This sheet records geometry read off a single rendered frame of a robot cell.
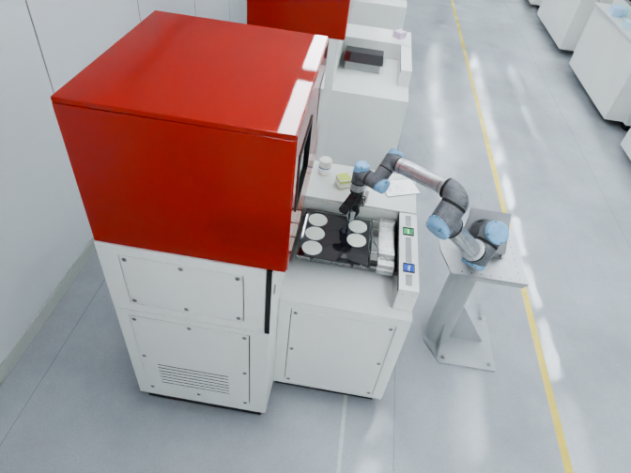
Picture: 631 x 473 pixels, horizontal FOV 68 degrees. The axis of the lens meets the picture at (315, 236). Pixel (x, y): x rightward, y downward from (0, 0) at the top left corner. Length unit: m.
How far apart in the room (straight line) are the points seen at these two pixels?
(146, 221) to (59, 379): 1.55
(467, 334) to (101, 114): 2.55
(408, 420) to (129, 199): 1.97
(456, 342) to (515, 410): 0.52
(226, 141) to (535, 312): 2.81
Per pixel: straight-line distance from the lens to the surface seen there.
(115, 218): 1.84
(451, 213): 2.07
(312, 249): 2.34
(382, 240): 2.49
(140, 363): 2.61
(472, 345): 3.33
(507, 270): 2.68
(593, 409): 3.47
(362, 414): 2.88
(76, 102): 1.61
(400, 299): 2.22
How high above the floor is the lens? 2.54
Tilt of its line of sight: 43 degrees down
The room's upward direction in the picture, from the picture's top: 8 degrees clockwise
